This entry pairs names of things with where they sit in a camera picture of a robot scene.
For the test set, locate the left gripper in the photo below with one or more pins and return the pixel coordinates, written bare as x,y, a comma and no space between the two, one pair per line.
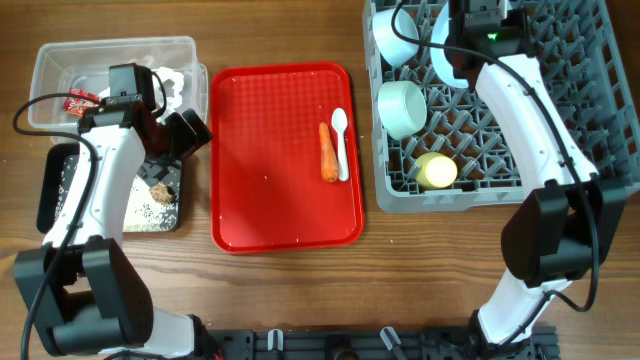
189,139

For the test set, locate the white napkin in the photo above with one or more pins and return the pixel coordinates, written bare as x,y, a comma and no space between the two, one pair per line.
171,89

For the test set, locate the brown food scrap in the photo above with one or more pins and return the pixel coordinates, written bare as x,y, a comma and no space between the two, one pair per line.
162,194

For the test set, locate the white rice pile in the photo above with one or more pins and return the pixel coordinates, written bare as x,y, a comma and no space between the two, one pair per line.
150,210

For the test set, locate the red snack wrapper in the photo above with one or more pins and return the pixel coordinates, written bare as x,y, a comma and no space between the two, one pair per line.
79,101

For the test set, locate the orange carrot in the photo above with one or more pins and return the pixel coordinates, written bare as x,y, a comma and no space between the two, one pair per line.
329,162

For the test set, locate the green bowl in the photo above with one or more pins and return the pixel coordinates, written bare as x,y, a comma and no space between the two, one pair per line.
402,108

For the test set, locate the light blue bowl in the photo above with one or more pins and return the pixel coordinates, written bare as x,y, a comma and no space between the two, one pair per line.
393,49

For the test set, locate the yellow cup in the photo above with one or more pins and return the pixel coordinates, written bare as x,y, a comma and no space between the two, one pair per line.
436,171

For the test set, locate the light blue plate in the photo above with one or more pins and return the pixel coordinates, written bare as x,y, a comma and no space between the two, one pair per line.
443,68

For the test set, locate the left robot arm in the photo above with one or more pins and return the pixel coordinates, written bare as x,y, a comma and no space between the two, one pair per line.
82,294

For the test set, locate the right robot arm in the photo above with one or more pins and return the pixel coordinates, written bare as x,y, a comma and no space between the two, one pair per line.
556,242

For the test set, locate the grey dishwasher rack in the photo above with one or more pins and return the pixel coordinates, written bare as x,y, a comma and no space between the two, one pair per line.
583,72

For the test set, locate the red serving tray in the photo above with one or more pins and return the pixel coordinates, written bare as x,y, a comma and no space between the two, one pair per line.
267,192

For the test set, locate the clear plastic bin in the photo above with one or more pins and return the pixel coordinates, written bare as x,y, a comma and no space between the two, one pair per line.
85,65

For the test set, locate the white plastic spoon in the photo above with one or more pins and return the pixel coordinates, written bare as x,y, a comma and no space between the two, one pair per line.
339,123

